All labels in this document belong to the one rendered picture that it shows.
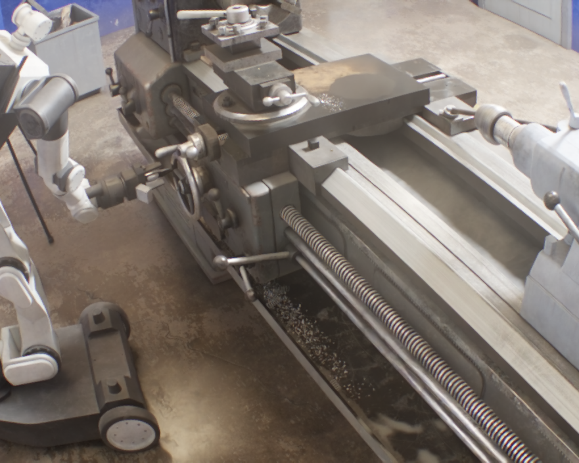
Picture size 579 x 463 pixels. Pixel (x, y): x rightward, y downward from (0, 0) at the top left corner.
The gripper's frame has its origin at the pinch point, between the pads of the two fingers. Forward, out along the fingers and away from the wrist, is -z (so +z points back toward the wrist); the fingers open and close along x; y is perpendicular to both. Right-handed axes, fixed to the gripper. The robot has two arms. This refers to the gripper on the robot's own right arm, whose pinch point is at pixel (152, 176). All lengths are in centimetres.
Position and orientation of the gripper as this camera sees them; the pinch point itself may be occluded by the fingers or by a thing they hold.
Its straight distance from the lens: 219.1
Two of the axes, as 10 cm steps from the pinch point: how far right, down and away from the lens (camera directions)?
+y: -4.5, -5.8, 6.8
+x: -0.3, -7.5, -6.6
